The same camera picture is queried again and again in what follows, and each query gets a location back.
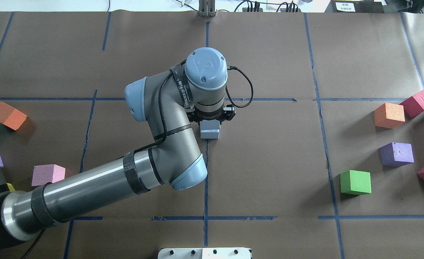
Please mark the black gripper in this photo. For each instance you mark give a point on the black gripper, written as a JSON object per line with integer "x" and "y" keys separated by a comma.
{"x": 229, "y": 114}

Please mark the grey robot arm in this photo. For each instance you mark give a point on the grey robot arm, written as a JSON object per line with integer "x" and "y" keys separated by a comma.
{"x": 193, "y": 90}

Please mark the green block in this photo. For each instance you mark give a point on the green block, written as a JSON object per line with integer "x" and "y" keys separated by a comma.
{"x": 354, "y": 182}

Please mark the orange block right side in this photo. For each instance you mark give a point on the orange block right side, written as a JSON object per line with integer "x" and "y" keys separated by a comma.
{"x": 389, "y": 115}

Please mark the orange block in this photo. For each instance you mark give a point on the orange block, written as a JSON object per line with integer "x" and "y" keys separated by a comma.
{"x": 11, "y": 117}
{"x": 389, "y": 115}

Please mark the purple block right side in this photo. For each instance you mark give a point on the purple block right side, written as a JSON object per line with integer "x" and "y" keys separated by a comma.
{"x": 396, "y": 154}

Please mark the red block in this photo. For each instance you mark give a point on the red block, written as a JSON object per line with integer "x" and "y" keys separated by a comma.
{"x": 414, "y": 105}

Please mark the pink block left side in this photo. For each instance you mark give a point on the pink block left side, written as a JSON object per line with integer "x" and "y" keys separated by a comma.
{"x": 47, "y": 173}

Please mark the orange block left side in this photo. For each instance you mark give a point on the orange block left side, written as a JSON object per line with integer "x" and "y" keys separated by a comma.
{"x": 11, "y": 117}

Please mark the yellow block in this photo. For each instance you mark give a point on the yellow block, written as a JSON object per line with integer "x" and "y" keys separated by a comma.
{"x": 11, "y": 188}

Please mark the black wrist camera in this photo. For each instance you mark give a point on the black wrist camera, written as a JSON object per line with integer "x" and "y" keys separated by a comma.
{"x": 230, "y": 113}

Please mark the aluminium frame post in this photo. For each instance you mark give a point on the aluminium frame post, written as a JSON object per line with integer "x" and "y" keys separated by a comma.
{"x": 207, "y": 8}

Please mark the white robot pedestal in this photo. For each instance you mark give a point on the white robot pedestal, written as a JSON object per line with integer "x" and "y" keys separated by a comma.
{"x": 206, "y": 253}

